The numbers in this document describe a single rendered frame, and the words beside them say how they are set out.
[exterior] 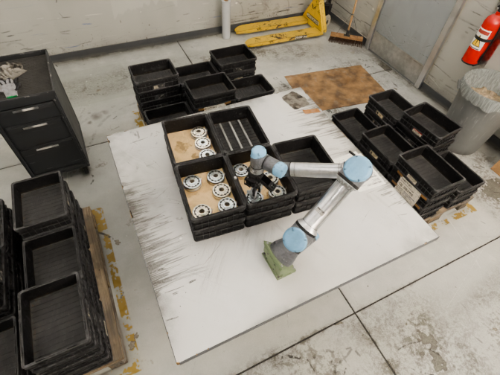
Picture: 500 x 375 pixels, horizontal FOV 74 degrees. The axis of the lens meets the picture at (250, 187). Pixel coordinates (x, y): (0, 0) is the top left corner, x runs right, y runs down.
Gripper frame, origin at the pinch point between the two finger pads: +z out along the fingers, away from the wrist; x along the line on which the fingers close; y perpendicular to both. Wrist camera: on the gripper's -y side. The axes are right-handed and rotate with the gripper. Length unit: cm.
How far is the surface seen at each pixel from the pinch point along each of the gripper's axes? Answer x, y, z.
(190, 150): -8, 55, 2
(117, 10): -168, 296, 36
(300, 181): -25.4, -14.9, 2.2
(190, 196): 20.7, 31.5, 2.0
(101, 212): 30, 127, 85
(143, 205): 35, 58, 15
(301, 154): -46.2, -5.6, 2.3
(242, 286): 44, -19, 15
